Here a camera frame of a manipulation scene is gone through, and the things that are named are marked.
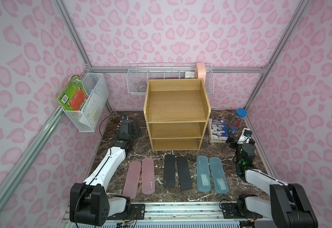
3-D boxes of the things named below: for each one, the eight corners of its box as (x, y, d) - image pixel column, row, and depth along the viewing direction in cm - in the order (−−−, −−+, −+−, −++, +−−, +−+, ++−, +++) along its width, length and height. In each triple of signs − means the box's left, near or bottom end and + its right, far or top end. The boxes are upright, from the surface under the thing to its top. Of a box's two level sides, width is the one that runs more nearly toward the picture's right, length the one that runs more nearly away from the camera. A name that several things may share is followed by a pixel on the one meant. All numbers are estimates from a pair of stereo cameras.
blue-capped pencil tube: (227, 132, 107) (236, 114, 92) (229, 125, 111) (239, 107, 96) (235, 135, 105) (245, 117, 90) (237, 128, 110) (247, 109, 94)
